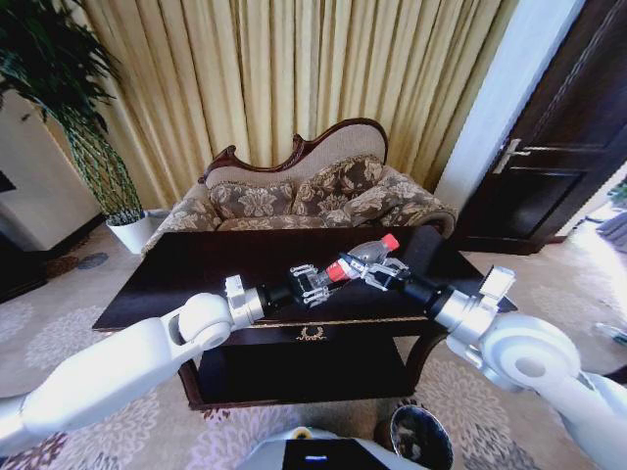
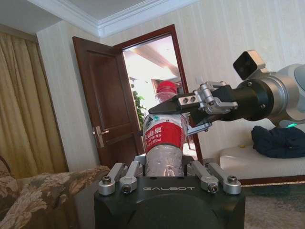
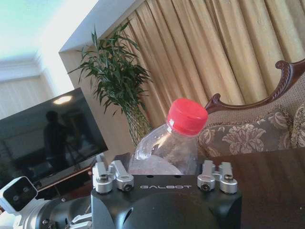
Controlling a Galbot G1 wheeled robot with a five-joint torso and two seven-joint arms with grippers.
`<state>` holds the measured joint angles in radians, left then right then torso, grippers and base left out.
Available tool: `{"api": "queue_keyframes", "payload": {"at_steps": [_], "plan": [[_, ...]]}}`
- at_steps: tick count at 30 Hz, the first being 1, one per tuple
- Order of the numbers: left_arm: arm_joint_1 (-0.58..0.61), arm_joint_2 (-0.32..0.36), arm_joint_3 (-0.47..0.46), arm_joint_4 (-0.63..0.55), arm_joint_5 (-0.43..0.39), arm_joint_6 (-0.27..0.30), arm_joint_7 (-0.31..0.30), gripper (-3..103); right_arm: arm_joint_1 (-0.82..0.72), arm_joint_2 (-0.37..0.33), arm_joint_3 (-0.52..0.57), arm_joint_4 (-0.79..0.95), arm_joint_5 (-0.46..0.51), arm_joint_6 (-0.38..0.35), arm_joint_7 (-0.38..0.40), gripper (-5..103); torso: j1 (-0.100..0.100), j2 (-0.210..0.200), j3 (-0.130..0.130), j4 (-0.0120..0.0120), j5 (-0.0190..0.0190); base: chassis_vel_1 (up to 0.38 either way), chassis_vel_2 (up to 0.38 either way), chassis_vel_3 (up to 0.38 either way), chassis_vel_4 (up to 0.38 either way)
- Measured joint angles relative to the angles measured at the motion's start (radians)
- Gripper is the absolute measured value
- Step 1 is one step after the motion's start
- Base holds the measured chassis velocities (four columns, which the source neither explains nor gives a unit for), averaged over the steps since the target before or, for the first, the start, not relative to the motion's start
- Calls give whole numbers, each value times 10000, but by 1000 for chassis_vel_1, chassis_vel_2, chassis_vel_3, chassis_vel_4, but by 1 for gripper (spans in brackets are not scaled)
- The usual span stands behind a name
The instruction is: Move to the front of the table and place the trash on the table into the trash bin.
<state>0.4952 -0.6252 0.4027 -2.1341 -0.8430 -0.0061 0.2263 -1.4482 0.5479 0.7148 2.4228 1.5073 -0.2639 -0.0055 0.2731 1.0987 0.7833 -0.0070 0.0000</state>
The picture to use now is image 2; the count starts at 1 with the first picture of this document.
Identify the floral patterned sofa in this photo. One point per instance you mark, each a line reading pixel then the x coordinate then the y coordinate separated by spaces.
pixel 45 195

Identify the dark red door frame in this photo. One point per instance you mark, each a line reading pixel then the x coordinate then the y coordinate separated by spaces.
pixel 188 71

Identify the dark blue cloth pile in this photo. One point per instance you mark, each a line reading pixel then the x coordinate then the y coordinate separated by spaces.
pixel 278 143

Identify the white couch with wood trim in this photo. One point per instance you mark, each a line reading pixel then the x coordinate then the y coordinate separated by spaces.
pixel 262 167

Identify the beige curtain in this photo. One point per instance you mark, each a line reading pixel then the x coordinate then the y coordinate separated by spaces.
pixel 23 107

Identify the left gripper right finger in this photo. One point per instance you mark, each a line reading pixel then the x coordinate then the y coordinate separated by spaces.
pixel 209 177

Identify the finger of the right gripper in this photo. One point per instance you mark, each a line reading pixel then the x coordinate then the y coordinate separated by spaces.
pixel 181 102
pixel 201 127

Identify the green leafy plant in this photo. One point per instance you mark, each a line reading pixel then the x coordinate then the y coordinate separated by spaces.
pixel 138 100

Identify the dark brown wooden door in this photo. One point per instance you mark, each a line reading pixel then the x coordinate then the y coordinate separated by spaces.
pixel 104 100

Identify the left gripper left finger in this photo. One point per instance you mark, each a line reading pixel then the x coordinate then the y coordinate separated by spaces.
pixel 127 176

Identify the clear bottle with red label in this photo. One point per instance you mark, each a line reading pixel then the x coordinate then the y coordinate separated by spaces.
pixel 164 136

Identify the white wall switch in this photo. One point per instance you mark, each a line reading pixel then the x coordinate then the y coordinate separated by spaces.
pixel 198 79

